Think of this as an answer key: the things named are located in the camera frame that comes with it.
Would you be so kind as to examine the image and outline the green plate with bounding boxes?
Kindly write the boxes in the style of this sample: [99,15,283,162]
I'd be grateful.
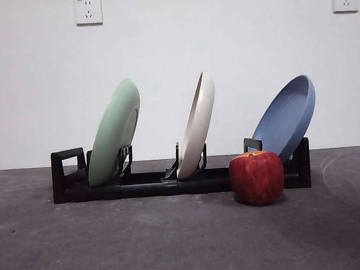
[81,77,146,188]

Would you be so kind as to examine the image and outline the red apple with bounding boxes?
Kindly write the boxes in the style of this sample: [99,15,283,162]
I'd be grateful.
[228,148,287,208]

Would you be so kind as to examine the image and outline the cream plate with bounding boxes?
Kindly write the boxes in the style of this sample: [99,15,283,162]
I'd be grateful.
[170,70,221,181]

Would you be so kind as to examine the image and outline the black plate rack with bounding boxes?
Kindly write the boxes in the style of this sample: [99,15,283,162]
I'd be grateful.
[49,133,313,205]

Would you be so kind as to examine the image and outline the blue plate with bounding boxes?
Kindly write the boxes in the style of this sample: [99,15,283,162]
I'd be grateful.
[248,73,320,166]

